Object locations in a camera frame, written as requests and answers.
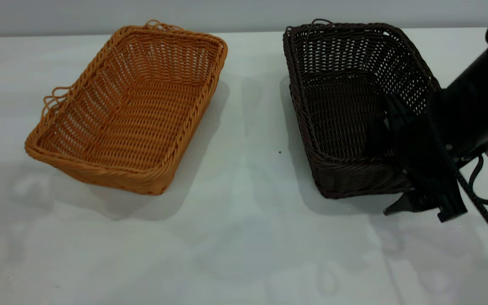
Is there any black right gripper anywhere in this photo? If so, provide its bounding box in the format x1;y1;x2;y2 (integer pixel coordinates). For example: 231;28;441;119
383;91;468;223

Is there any dark brown wicker basket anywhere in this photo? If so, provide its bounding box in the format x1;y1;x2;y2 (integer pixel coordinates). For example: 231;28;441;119
282;19;444;200

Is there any orange-brown wicker basket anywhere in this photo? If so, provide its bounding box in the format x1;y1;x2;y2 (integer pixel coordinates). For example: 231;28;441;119
25;20;228;196

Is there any black looped thin cable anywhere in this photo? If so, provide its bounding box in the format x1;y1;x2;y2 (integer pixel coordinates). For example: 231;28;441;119
458;153;488;207

